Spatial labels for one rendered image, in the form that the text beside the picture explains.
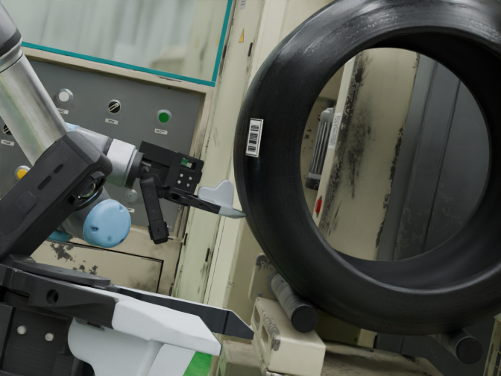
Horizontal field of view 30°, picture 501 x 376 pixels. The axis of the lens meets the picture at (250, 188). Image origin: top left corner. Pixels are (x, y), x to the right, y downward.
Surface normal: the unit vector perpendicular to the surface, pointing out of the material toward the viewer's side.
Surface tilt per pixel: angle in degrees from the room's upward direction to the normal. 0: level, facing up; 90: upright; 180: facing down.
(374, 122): 90
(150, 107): 90
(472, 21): 79
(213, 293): 90
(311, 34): 64
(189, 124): 90
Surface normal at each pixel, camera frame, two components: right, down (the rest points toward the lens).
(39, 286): -0.66, -0.21
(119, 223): 0.63, 0.18
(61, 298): -0.38, -0.16
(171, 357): 0.41, 0.09
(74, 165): -0.06, -0.12
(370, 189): 0.07, 0.07
